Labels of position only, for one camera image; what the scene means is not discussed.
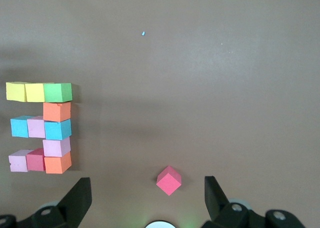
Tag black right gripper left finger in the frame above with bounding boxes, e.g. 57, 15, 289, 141
0, 177, 92, 228

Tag yellow foam cube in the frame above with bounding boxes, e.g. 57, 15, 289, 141
24, 82, 55, 103
5, 81, 27, 102

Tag pink foam cube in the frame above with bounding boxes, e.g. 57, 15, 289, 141
8, 149, 34, 173
26, 115, 46, 139
42, 136, 72, 158

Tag green foam cube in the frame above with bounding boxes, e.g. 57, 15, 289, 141
43, 82, 73, 103

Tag large table mat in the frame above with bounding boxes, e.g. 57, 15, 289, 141
0, 0, 320, 228

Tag red foam cube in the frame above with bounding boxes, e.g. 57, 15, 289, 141
156, 165, 182, 197
26, 147, 46, 172

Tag blue foam cube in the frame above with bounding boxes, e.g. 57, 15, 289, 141
44, 119, 73, 141
10, 115, 35, 138

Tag orange foam cube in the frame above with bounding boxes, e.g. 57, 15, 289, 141
44, 151, 73, 175
42, 101, 72, 123

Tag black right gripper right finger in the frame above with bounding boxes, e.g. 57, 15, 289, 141
201, 175, 307, 228

